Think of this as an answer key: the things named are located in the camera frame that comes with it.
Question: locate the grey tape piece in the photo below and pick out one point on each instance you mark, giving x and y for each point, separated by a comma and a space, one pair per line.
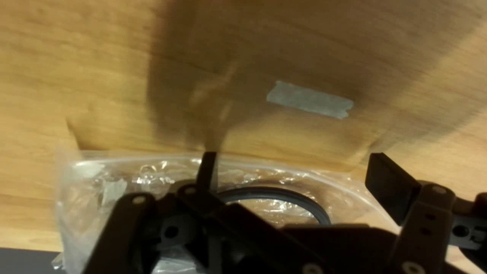
309, 101

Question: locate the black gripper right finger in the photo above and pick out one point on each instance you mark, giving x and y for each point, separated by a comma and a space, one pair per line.
431, 218

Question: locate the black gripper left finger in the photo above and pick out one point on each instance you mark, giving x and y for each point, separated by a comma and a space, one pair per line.
208, 225

